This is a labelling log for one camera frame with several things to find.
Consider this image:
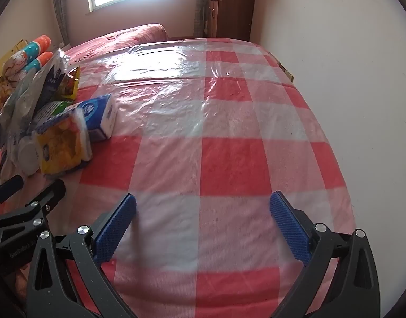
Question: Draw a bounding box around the blue white tissue pack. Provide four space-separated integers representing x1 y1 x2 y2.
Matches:
77 93 118 143

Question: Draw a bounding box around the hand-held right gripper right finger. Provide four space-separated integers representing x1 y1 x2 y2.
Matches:
268 190 382 318

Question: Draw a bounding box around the yellow headboard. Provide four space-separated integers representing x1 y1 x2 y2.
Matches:
0 39 28 83

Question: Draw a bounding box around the teal orange bolster pillow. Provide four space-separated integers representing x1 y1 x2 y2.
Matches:
24 35 53 55
24 51 54 73

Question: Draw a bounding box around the white red floral quilt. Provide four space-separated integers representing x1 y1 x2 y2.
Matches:
2 48 33 83

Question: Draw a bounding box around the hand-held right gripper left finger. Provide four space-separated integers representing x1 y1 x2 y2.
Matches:
25 193 139 318

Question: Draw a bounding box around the brown wooden cabinet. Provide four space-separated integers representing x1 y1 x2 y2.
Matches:
206 0 256 42

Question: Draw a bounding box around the red checkered plastic tablecloth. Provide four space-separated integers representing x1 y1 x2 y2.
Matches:
62 38 356 318

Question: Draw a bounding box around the silver foil bag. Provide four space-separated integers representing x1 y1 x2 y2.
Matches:
30 49 71 101

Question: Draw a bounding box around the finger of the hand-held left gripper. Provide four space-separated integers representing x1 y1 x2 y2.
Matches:
0 175 24 206
0 179 66 239

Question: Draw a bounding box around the yellow wrapped packet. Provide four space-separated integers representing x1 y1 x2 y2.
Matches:
32 108 92 176

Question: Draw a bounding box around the yellow snack bag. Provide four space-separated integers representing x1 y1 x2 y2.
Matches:
59 66 81 101

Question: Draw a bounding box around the grey plaid curtain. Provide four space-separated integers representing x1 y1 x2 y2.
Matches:
50 0 72 45
192 0 209 38

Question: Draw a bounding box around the white round pouch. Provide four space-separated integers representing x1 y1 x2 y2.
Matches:
15 101 78 177

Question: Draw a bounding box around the pink heart print blanket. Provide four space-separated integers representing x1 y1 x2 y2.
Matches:
62 23 168 63

